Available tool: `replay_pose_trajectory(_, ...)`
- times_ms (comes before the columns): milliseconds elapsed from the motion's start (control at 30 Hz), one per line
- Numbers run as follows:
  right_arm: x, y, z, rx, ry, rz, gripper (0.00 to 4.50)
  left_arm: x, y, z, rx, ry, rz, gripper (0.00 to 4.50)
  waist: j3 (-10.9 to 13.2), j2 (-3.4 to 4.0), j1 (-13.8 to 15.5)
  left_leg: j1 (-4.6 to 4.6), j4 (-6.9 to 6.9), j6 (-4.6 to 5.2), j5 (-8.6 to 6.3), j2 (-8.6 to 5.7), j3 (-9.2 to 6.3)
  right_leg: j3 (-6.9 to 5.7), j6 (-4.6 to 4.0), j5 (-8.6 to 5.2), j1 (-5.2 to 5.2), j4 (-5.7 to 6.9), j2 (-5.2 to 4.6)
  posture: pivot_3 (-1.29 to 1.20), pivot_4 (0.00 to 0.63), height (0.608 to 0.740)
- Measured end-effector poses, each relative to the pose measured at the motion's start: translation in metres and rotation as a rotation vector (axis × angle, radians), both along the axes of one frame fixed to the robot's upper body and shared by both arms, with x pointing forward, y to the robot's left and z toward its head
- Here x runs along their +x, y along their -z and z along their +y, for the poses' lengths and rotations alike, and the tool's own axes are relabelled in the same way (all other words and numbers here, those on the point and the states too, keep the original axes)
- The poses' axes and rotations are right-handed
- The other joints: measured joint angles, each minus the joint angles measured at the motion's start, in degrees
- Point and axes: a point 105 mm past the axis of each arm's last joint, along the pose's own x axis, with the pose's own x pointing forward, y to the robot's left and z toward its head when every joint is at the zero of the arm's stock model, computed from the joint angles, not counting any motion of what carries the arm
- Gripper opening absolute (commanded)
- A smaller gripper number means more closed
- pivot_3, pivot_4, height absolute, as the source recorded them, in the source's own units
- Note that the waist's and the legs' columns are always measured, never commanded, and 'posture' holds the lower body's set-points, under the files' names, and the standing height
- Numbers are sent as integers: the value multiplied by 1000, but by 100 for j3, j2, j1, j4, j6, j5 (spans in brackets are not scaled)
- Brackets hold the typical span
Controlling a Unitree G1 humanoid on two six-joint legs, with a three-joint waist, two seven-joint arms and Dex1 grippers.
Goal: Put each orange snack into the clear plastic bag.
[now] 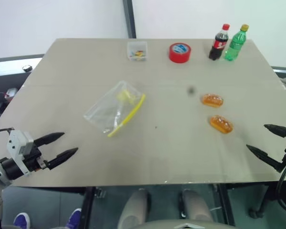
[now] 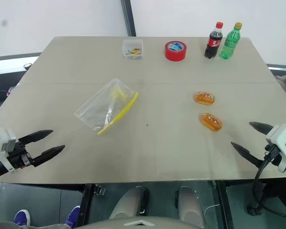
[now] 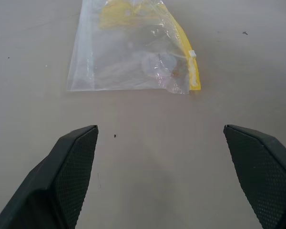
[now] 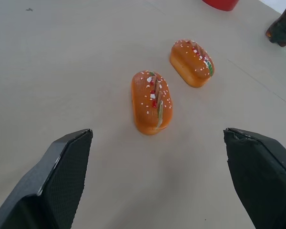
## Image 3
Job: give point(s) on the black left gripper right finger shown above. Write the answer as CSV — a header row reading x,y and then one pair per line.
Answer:
x,y
267,171

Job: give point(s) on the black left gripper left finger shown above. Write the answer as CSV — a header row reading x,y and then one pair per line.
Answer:
x,y
50,186

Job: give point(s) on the clear yellow-zip plastic bag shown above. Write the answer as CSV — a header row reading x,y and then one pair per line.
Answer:
x,y
124,59

